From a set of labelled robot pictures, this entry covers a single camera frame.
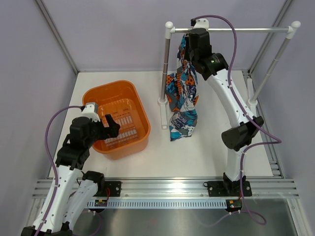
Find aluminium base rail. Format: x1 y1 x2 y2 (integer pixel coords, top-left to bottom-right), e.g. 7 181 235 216
31 177 300 199

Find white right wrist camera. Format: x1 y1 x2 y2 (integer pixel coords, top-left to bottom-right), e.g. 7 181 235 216
190 18 209 30

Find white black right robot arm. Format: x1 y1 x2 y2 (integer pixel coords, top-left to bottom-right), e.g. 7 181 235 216
185 28 264 196

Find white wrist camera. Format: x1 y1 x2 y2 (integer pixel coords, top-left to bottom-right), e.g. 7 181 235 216
190 18 209 30
81 102 101 122

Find orange plastic basket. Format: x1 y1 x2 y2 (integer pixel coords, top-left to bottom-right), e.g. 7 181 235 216
82 80 151 160

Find colourful patterned shorts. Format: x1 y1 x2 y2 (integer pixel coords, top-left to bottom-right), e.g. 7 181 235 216
165 33 199 141

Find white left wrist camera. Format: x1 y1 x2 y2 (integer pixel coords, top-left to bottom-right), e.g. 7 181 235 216
81 102 101 122

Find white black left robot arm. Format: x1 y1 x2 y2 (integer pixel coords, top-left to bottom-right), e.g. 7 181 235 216
21 114 120 236

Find silver white clothes rack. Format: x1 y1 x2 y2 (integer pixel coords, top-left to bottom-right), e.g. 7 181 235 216
157 21 301 129

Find white slotted cable duct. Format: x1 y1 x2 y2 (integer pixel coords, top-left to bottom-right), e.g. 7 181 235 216
87 199 227 209

